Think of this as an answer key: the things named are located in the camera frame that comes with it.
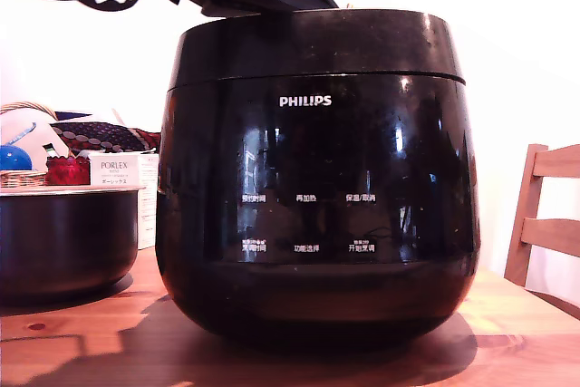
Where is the black rice cooker lid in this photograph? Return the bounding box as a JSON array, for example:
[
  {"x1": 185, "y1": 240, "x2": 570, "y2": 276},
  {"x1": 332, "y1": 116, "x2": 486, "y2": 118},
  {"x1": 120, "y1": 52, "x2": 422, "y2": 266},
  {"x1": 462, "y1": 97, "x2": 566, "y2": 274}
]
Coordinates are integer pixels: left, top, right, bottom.
[{"x1": 166, "y1": 8, "x2": 468, "y2": 90}]

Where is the wooden chair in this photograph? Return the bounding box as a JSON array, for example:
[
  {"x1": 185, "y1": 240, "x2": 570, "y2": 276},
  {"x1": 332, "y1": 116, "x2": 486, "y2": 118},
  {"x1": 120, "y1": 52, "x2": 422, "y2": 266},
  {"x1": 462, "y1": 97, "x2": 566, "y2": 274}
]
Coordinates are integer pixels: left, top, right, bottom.
[{"x1": 503, "y1": 143, "x2": 580, "y2": 315}]

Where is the red crimped-edge pouch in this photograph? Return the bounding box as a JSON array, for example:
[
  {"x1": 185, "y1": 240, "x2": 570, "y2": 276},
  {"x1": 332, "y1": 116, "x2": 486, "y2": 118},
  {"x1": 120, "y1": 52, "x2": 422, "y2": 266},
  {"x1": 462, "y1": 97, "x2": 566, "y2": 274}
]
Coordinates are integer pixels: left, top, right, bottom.
[{"x1": 44, "y1": 154, "x2": 91, "y2": 187}]

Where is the dark patterned cloth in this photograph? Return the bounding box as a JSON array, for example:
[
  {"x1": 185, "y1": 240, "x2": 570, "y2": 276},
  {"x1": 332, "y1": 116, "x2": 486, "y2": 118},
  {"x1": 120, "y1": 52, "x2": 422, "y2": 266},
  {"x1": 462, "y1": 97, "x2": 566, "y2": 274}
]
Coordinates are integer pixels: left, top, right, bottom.
[{"x1": 48, "y1": 110, "x2": 162, "y2": 154}]

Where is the black rice cooker body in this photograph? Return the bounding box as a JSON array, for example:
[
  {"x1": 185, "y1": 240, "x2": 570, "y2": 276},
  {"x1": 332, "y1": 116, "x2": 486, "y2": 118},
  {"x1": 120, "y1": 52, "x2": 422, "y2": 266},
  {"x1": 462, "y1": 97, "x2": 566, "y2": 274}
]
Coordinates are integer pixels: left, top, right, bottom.
[{"x1": 154, "y1": 73, "x2": 482, "y2": 346}]

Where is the blue ball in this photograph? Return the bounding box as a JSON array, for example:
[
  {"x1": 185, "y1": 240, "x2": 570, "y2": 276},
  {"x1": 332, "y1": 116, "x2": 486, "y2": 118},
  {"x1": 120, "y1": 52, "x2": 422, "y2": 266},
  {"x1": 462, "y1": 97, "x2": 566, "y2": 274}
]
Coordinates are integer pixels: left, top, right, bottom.
[{"x1": 0, "y1": 144, "x2": 34, "y2": 172}]

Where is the black inner pot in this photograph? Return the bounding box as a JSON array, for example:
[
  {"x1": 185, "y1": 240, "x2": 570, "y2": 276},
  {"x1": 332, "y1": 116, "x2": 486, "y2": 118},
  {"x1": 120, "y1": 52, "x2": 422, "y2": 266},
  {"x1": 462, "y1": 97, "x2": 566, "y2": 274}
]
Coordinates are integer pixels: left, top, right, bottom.
[{"x1": 0, "y1": 184, "x2": 140, "y2": 300}]

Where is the wicker basket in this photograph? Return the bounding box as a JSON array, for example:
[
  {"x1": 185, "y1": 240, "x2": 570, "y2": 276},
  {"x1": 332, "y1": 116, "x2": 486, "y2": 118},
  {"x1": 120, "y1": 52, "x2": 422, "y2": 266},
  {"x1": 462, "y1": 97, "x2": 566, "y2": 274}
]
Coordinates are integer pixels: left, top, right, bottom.
[{"x1": 0, "y1": 101, "x2": 61, "y2": 189}]

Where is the white bag blue print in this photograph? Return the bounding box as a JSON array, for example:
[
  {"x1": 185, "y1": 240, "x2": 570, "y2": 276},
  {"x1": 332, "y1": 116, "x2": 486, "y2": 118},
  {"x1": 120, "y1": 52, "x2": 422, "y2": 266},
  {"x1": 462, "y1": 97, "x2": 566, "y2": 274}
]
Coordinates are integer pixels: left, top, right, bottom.
[{"x1": 0, "y1": 112, "x2": 71, "y2": 171}]

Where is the white Porlex box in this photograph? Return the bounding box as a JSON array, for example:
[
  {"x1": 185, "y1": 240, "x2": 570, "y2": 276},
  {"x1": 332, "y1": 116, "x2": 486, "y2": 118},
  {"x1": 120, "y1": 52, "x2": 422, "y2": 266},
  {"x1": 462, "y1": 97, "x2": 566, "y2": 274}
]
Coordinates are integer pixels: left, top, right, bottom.
[{"x1": 87, "y1": 151, "x2": 141, "y2": 188}]

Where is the white printed text box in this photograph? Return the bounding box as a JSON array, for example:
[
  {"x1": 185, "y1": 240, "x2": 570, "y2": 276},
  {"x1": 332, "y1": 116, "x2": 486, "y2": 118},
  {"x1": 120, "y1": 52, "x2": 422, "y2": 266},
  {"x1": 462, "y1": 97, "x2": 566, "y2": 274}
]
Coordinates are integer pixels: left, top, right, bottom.
[{"x1": 136, "y1": 152, "x2": 160, "y2": 250}]

